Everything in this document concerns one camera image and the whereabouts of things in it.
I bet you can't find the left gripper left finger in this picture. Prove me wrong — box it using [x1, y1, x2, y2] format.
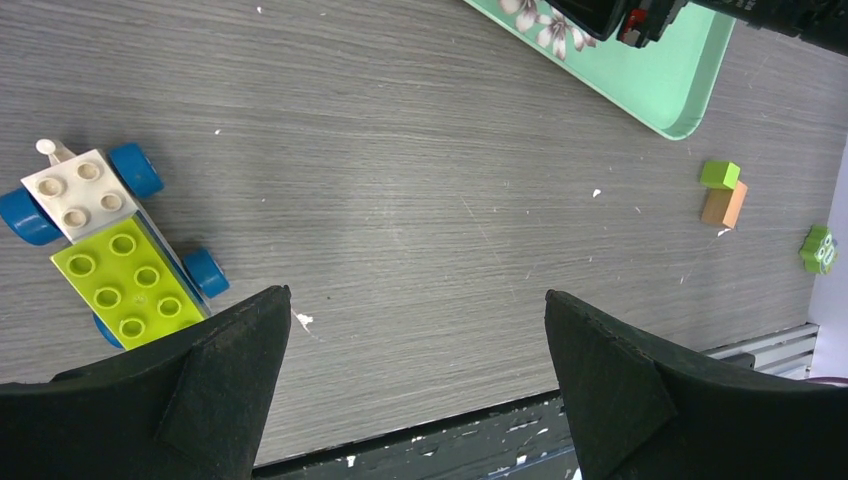
[1, 285, 291, 479]

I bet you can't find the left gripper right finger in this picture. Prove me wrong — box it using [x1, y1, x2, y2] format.
[544, 290, 847, 479]

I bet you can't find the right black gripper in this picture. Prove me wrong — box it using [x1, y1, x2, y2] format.
[550, 0, 847, 56]

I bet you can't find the toy brick car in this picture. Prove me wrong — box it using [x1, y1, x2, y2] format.
[1, 138, 230, 350]

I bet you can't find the green floral tray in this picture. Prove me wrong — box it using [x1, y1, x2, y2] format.
[470, 0, 735, 141]

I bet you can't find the green cube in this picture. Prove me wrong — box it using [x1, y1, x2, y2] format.
[700, 160, 741, 190]

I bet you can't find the wooden block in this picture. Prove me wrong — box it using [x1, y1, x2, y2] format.
[701, 181, 748, 229]

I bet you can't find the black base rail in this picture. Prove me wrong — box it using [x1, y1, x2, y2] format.
[253, 391, 582, 479]

